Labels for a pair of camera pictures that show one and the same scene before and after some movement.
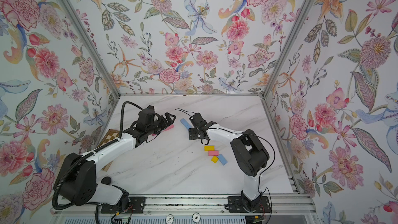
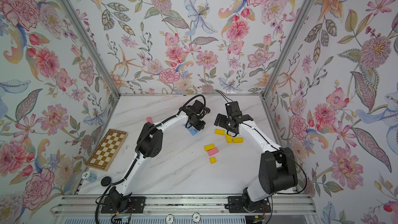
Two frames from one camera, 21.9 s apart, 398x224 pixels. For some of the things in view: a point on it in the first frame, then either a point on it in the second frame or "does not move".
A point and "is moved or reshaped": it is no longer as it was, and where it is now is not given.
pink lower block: [212, 153] does not move
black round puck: [106, 180] does not move
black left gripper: [165, 124] -> [200, 126]
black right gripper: [193, 134] -> [223, 122]
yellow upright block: [207, 148] does not move
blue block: [222, 159] is moved or reshaped
